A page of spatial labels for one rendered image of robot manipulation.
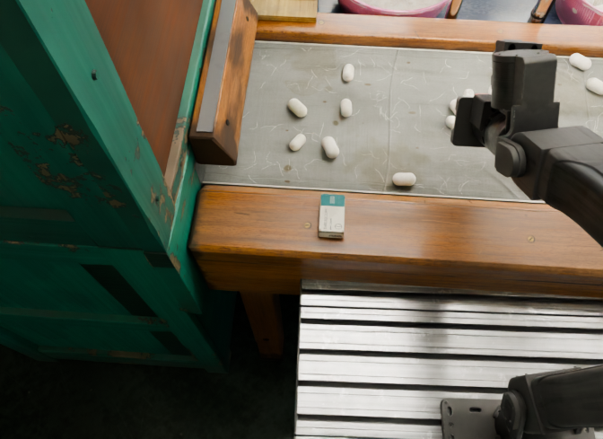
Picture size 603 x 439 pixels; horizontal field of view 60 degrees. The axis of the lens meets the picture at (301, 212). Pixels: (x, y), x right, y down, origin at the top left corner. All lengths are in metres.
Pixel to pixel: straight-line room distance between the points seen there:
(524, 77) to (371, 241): 0.29
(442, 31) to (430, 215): 0.37
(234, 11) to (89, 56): 0.45
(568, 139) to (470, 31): 0.48
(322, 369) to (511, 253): 0.31
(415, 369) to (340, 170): 0.31
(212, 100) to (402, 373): 0.47
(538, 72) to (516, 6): 0.63
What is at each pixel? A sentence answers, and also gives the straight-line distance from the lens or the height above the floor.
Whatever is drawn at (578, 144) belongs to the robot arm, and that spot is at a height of 1.02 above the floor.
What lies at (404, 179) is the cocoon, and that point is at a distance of 0.80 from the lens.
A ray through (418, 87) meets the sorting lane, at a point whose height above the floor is 0.74.
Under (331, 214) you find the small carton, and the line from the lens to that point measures 0.73.
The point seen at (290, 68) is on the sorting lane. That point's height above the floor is 0.74.
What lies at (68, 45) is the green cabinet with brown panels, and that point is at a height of 1.16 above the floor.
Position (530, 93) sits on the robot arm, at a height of 1.00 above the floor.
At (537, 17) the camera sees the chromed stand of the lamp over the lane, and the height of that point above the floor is 0.77.
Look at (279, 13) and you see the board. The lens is 0.98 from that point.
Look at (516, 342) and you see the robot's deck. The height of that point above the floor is 0.67.
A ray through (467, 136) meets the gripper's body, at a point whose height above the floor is 0.86.
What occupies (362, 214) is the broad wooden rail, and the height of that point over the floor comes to 0.76.
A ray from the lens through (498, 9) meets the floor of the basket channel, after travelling 1.21.
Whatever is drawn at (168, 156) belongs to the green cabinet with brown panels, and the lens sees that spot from 0.68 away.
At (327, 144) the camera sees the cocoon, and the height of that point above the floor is 0.76.
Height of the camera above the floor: 1.43
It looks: 63 degrees down
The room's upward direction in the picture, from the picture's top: straight up
